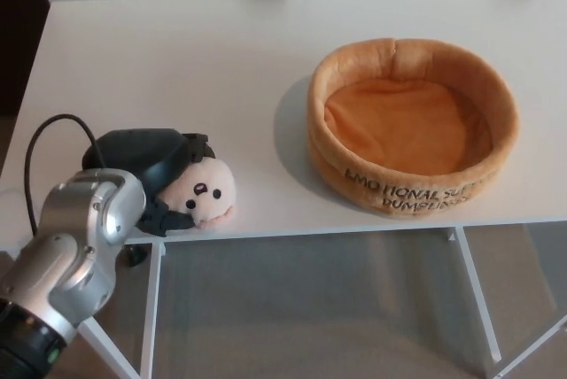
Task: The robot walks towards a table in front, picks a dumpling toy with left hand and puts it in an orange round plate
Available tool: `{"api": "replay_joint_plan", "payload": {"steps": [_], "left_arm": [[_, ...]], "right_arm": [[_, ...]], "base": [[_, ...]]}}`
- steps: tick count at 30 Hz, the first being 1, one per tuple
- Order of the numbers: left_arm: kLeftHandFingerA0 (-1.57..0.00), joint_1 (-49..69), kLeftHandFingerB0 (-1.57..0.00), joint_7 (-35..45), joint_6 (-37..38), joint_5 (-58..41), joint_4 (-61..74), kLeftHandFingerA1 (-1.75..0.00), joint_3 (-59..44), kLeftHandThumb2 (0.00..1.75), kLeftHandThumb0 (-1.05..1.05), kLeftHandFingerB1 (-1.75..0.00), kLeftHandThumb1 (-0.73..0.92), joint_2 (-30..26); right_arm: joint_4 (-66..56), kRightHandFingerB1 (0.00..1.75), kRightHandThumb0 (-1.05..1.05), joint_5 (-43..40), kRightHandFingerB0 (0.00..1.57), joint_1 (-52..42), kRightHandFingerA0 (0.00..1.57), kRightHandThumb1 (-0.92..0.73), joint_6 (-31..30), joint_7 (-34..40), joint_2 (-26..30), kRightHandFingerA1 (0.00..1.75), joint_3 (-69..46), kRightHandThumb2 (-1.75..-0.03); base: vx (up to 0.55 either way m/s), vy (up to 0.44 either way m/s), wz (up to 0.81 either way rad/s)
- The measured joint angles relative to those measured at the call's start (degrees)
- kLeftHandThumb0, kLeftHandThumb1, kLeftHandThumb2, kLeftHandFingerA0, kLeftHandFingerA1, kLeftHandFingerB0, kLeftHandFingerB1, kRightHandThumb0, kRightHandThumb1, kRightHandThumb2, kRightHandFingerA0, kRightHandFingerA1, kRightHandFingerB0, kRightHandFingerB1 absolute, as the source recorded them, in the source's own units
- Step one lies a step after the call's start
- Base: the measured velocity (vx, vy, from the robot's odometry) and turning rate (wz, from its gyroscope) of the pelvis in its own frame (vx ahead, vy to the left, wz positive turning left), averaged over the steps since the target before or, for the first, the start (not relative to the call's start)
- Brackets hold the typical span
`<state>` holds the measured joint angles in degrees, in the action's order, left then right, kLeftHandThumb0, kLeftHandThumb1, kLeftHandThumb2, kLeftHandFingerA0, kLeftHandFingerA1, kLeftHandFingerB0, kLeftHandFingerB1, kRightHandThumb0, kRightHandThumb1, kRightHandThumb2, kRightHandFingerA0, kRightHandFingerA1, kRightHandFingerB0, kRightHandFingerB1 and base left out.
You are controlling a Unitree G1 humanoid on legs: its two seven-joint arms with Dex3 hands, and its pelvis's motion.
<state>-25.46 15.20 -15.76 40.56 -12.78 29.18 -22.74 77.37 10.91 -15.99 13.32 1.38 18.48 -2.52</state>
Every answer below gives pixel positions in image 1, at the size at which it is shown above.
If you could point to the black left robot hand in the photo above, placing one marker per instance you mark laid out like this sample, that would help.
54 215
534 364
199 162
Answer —
133 151

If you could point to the cream plush dumpling toy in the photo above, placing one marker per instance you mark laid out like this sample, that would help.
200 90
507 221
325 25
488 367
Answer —
208 188

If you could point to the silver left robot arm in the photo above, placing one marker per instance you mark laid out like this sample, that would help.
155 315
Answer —
66 255

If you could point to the orange plush round plate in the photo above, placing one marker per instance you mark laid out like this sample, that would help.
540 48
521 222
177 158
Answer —
398 131

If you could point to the small black floor object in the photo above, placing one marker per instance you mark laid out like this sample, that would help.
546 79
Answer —
136 256

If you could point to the dark wooden furniture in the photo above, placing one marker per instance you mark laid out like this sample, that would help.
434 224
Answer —
20 38

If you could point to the white table leg frame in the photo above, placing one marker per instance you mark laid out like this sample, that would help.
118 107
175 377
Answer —
478 299
150 308

